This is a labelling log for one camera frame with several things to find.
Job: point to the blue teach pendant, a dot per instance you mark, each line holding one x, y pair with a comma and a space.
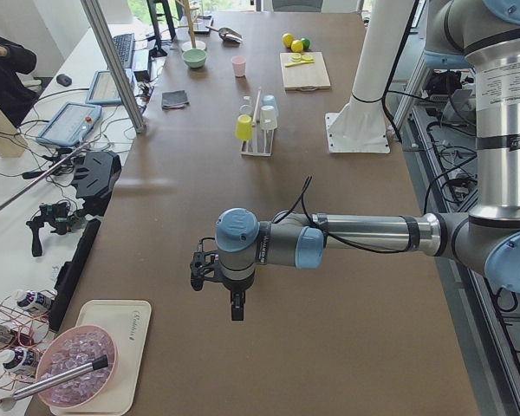
70, 125
103, 91

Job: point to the pink bowl of ice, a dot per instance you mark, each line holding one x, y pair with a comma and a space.
74, 348

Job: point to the pink cup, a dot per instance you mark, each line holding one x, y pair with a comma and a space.
239, 66

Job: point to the metal scoop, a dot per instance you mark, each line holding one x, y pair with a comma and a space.
228, 35

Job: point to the light blue cup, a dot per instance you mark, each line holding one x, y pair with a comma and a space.
270, 100

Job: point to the computer mouse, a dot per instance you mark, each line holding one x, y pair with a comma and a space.
63, 80

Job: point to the grey cup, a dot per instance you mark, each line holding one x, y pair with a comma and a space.
246, 109

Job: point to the white bottle purple label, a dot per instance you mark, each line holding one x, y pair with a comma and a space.
33, 302

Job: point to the yellow cup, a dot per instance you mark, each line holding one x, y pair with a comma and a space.
243, 129

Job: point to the black keyboard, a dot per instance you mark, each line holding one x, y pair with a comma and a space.
124, 46

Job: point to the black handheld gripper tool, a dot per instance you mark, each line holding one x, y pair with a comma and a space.
58, 216

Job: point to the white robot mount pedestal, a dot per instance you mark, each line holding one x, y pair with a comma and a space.
361, 126

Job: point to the yellow plastic knife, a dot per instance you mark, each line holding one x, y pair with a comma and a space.
297, 63

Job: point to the white wire cup rack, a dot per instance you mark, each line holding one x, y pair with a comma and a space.
261, 143

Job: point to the aluminium frame post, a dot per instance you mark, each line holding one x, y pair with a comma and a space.
98, 24

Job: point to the wooden stand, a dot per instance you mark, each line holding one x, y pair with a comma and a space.
190, 13

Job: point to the metal rod black tip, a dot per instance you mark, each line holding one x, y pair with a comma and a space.
58, 379

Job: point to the person in black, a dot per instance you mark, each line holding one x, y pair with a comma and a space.
15, 99

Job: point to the beige tray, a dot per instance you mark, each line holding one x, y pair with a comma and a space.
127, 322

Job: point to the grey folded cloth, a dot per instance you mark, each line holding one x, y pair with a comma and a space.
174, 99

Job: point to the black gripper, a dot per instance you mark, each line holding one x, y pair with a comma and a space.
237, 287

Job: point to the yellow lemon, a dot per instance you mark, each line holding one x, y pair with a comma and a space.
297, 46
287, 39

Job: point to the bamboo cutting board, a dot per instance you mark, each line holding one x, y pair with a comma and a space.
304, 77

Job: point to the green bowl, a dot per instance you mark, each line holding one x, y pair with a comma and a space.
194, 58

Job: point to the black plastic bracket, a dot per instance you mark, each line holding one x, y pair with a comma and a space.
94, 180

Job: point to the black bar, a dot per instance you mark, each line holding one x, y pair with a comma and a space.
70, 274

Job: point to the white cup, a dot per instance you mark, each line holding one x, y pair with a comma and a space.
268, 118

